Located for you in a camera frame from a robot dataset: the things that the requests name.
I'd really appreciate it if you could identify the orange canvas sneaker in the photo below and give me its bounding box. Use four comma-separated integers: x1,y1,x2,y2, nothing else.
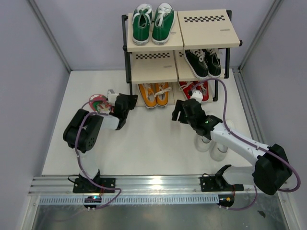
138,83,157,109
154,82,172,107

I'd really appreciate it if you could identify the pink green sandal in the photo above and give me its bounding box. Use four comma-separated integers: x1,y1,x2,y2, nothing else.
89,94,113,114

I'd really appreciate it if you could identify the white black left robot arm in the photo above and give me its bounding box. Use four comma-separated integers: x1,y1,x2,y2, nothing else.
63,90,138,193

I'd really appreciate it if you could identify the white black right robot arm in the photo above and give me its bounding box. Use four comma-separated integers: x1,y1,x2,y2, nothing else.
172,99,293,196

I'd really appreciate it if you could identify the cream black shoe shelf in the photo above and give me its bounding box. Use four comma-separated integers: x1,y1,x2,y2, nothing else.
121,9,242,93

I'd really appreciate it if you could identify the red canvas sneaker left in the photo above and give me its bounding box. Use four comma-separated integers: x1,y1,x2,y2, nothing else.
178,81,194,100

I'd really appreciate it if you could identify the red canvas sneaker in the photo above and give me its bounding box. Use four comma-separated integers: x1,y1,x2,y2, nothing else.
178,81,194,100
196,82,209,103

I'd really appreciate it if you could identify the red canvas sneaker right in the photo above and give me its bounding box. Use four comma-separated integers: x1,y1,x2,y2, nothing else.
196,82,209,103

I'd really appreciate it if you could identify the white leather sneaker left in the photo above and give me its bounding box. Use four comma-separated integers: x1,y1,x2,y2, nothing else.
194,134,213,152

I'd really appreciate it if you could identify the white leather sneaker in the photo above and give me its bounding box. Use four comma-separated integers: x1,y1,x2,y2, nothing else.
210,119,235,161
194,134,213,152

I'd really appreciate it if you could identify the white leather sneaker right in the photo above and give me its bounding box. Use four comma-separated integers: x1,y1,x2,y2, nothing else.
210,119,235,161

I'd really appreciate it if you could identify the black canvas sneaker left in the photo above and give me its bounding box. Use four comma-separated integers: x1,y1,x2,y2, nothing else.
184,49,209,80

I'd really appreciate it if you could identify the black canvas sneaker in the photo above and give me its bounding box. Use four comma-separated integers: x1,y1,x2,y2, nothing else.
204,48,221,77
184,49,209,80

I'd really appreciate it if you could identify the black canvas sneaker right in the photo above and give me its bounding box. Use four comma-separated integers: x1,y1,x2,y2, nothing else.
204,48,221,77

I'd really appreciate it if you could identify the green canvas sneaker left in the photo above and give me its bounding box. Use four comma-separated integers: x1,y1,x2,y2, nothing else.
132,3,153,46

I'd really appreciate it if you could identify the green canvas sneaker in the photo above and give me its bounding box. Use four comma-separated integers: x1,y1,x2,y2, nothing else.
132,3,153,46
152,3,176,46

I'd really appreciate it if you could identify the green canvas sneaker right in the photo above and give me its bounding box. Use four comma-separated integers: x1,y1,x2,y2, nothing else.
152,3,176,46

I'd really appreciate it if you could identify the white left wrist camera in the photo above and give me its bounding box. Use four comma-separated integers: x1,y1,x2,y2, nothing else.
107,89,119,104

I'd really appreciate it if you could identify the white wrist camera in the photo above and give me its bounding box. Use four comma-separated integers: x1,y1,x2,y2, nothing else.
190,90,203,102
107,89,119,104

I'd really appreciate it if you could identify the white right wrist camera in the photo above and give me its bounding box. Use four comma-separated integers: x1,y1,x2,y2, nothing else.
190,90,203,102

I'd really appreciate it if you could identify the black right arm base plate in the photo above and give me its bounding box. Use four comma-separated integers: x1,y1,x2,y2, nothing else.
199,173,244,192

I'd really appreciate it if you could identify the slotted grey cable duct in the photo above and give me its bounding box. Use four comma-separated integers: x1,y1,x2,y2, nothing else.
38,194,220,205

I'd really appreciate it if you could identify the aluminium mounting rail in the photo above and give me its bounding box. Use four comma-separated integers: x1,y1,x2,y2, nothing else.
28,174,260,195

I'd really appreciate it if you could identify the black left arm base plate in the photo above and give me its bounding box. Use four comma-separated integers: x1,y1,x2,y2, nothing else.
72,176,116,194

